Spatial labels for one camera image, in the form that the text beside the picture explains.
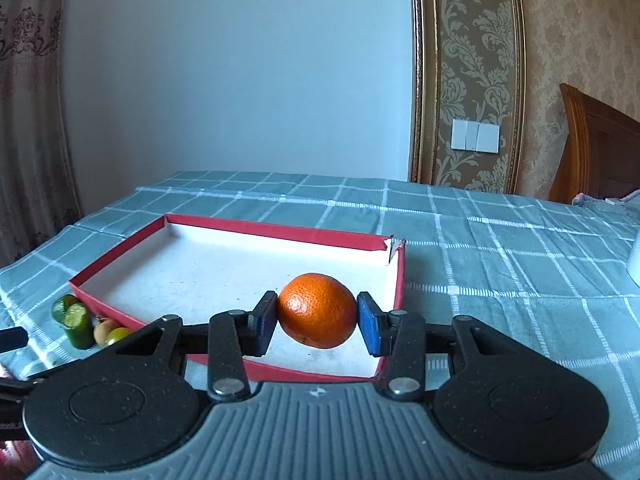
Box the brown longan fruit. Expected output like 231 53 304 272
93 318 119 347

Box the orange mandarin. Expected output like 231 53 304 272
278 273 358 349

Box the patterned brown curtain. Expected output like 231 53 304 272
0 0 80 266

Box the ornate wallpaper panel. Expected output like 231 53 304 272
408 0 526 194

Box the wooden bed headboard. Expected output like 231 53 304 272
549 84 640 204

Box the white wall switch panel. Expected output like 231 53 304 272
451 119 500 154

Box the green tomato small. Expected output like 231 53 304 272
105 326 132 346

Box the green cucumber end piece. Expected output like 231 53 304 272
51 294 78 324

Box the red shallow cardboard tray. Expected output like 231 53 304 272
68 212 407 385

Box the green plaid tablecloth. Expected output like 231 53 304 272
1 171 639 479

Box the green cucumber cut piece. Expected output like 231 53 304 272
62 302 94 350

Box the white electric kettle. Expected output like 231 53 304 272
626 232 640 286

